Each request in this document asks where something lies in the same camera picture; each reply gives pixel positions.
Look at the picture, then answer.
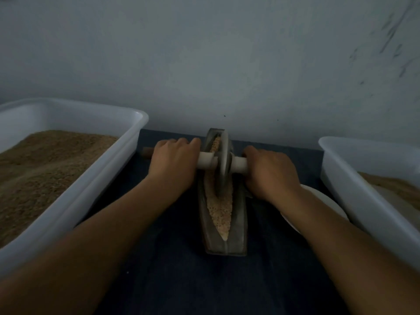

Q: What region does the person's left forearm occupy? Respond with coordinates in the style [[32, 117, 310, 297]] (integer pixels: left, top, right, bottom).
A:
[[0, 182, 178, 315]]

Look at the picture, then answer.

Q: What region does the white round plate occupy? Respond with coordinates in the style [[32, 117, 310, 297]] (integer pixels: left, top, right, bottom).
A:
[[281, 184, 349, 232]]

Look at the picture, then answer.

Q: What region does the white plastic tub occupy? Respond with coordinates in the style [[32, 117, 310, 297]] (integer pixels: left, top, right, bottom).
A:
[[318, 136, 420, 272], [0, 98, 150, 280]]

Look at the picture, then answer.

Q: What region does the person's left hand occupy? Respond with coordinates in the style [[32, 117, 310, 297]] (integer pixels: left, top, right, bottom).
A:
[[145, 136, 202, 201]]

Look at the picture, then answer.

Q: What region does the large brown grain heap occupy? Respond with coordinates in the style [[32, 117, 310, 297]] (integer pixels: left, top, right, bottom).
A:
[[0, 130, 119, 248], [357, 171, 420, 209]]

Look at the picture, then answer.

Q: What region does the metal grinding wheel with handle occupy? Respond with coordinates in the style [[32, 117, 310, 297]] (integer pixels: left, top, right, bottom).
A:
[[142, 132, 249, 196]]

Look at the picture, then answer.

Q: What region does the dark blue table cloth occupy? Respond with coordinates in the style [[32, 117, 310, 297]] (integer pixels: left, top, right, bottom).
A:
[[95, 129, 358, 315]]

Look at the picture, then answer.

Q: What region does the boat-shaped metal grinding trough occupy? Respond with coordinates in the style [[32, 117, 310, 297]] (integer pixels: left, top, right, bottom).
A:
[[198, 128, 249, 256]]

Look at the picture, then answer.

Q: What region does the person's right hand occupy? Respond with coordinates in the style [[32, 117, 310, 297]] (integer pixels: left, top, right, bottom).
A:
[[243, 145, 303, 203]]

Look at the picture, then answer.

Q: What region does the person's right forearm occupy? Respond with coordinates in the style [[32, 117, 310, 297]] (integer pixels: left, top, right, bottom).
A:
[[276, 188, 420, 315]]

